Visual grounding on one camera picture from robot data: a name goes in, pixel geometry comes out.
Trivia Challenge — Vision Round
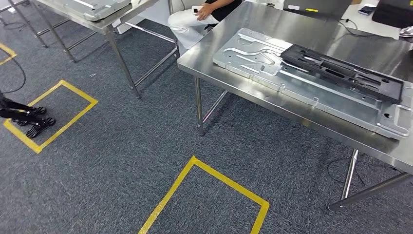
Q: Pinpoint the black plastic plate frame part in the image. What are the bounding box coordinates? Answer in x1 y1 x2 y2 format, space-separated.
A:
280 43 405 105

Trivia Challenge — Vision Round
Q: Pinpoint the stainless steel workbench table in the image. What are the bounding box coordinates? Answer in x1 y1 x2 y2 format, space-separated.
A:
6 0 181 99
176 0 413 212

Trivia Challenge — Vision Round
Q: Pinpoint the yellow floor tape marking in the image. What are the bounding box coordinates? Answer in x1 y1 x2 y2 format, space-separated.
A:
138 156 270 234

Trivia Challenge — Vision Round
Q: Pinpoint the large stamped metal plate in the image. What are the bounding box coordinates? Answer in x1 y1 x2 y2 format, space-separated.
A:
212 27 413 140
53 0 132 22

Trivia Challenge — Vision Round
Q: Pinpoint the seated person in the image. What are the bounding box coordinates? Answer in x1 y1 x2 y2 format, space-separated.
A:
168 0 243 50

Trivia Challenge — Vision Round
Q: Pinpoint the person's hand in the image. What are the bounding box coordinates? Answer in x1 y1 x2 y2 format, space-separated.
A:
196 3 216 21

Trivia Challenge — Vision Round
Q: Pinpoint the grey laptop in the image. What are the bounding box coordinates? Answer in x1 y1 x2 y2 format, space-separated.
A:
283 0 353 20

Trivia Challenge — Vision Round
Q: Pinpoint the black and silver humanoid robot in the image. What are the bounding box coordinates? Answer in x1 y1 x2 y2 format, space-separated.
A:
0 92 56 139

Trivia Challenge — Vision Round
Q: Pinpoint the white table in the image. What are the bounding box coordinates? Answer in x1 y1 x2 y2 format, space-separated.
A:
340 3 401 40

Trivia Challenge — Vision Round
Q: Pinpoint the dark smartphone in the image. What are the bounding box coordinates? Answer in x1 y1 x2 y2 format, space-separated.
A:
358 4 377 16

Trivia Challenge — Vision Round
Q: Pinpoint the black floor cable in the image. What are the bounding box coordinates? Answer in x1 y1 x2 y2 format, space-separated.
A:
327 154 401 189

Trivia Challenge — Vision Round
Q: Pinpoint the black cable on table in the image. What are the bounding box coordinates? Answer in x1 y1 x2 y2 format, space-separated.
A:
338 18 388 38

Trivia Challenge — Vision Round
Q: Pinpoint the black robot tether cable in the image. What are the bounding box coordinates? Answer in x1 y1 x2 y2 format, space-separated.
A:
0 56 27 95

